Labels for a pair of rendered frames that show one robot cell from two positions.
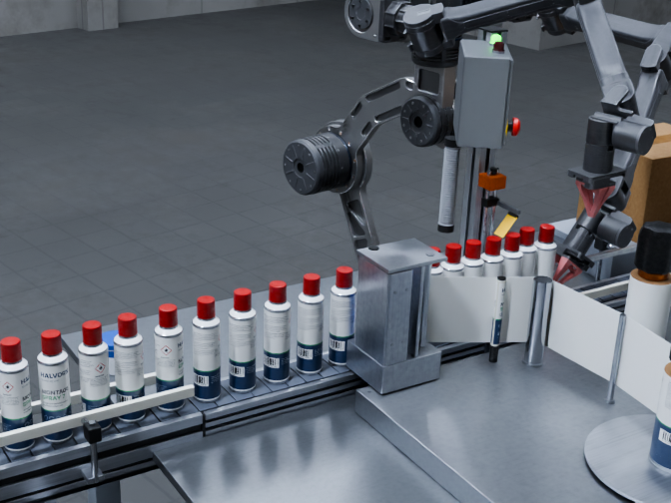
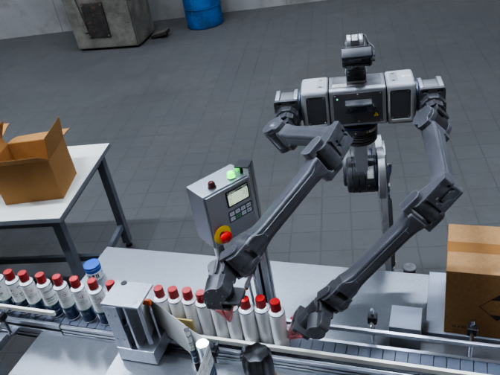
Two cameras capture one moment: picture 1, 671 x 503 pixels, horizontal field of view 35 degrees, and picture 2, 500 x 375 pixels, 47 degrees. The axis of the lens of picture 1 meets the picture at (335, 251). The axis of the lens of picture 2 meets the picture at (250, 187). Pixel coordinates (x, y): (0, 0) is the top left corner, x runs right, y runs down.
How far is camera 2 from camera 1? 2.17 m
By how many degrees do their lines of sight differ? 50
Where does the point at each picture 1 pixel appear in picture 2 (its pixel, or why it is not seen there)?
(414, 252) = (131, 296)
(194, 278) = (402, 187)
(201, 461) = (44, 347)
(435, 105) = (353, 168)
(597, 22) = (296, 180)
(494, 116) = (206, 228)
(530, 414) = not seen: outside the picture
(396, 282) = (107, 311)
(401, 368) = (129, 351)
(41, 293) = not seen: hidden behind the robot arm
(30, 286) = not seen: hidden behind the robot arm
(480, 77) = (194, 202)
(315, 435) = (91, 361)
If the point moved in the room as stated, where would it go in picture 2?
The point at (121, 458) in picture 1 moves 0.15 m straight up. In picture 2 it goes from (27, 329) to (13, 301)
